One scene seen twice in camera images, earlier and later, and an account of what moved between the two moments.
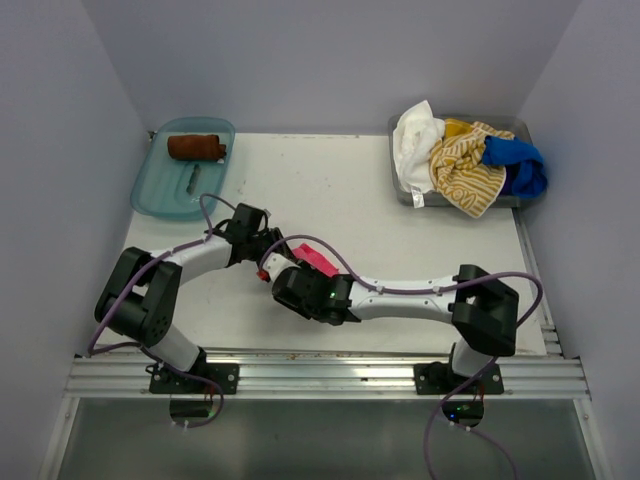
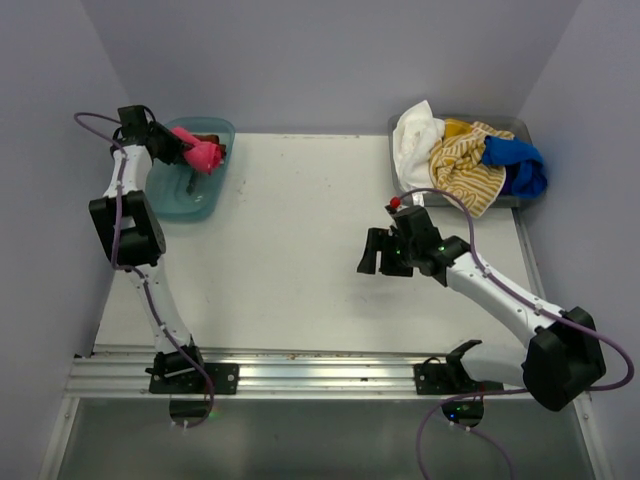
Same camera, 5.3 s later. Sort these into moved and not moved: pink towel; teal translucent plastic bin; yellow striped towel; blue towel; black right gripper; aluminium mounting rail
Moved: black right gripper; pink towel
Not moved: teal translucent plastic bin; blue towel; yellow striped towel; aluminium mounting rail
